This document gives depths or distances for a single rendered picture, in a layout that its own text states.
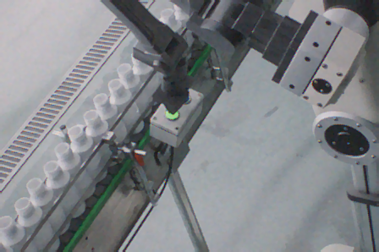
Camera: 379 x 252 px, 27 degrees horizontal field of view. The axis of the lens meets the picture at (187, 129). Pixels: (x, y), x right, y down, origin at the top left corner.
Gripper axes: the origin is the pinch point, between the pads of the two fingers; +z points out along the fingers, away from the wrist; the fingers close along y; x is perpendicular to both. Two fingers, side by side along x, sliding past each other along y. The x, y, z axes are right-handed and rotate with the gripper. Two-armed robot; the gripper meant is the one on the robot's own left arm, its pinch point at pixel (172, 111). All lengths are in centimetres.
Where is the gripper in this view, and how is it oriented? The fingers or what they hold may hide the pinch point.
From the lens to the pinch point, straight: 192.0
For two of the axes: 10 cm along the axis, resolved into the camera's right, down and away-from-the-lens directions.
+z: -0.5, 5.9, 8.0
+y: -4.6, 7.0, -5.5
